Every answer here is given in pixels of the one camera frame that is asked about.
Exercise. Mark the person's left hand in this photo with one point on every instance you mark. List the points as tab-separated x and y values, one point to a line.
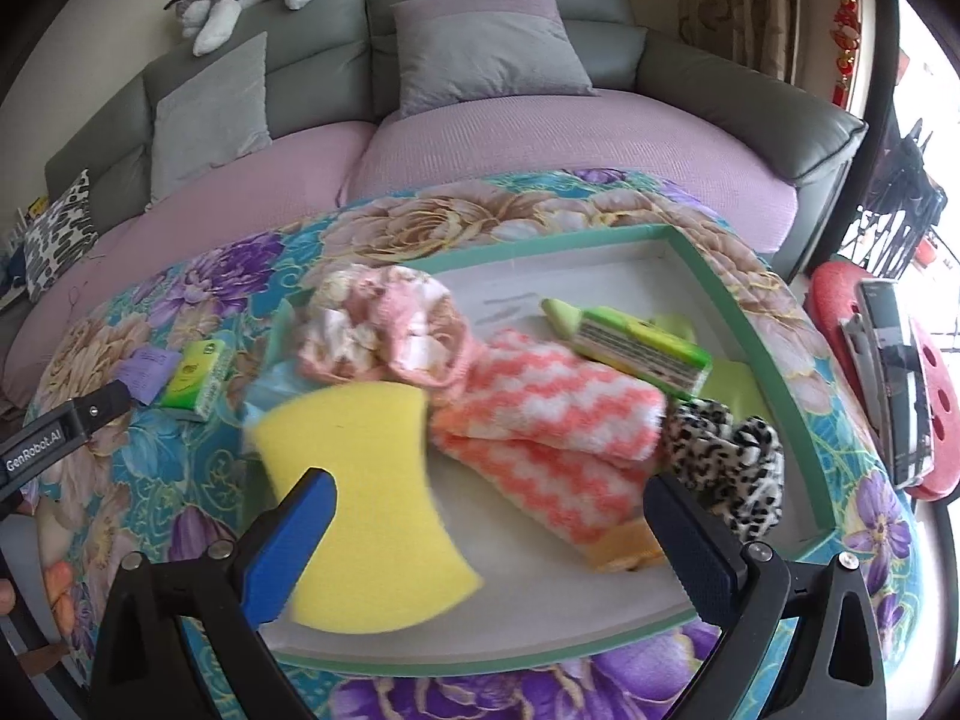
7	597

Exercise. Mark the teal white box tray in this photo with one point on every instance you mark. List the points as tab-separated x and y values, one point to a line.
459	544

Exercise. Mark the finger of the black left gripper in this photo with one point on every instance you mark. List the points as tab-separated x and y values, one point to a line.
84	416

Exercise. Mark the green tissue pack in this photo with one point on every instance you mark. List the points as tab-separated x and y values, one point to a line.
636	347
194	388

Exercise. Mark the leopard print scrunchie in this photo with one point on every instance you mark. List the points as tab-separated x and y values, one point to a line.
735	469

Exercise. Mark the round orange compact case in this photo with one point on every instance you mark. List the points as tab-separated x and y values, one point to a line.
626	548

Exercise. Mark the black white patterned cushion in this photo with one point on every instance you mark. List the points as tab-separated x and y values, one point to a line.
59	238

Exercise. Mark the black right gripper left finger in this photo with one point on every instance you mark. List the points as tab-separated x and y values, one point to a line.
144	666

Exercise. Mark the pink white chevron towel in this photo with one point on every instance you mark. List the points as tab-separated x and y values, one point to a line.
569	441

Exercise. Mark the red plastic stool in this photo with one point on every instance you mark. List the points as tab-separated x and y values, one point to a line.
829	302

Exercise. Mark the grey sofa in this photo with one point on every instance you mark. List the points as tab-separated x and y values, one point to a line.
335	61

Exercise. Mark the beige patterned curtain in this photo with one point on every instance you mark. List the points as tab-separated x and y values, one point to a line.
758	34

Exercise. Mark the purple wipes packet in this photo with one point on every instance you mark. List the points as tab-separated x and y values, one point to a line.
147	372

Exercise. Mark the light blue face mask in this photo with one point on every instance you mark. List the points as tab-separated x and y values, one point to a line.
279	380

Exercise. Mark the yellow sponge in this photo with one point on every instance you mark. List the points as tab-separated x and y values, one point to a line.
386	561

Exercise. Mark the grey velvet cushion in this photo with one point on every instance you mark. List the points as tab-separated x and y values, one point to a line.
215	119

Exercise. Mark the pink satin scrunchie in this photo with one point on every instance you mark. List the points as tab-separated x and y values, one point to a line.
390	323

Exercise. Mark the pink sofa seat cover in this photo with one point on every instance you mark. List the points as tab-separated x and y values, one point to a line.
312	172

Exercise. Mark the green microfiber cloth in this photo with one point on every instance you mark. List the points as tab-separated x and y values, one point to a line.
730	382

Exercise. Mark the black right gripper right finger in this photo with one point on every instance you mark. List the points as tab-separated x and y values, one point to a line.
834	666

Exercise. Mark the grey and lilac cushion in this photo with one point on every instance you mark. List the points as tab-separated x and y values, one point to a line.
458	51

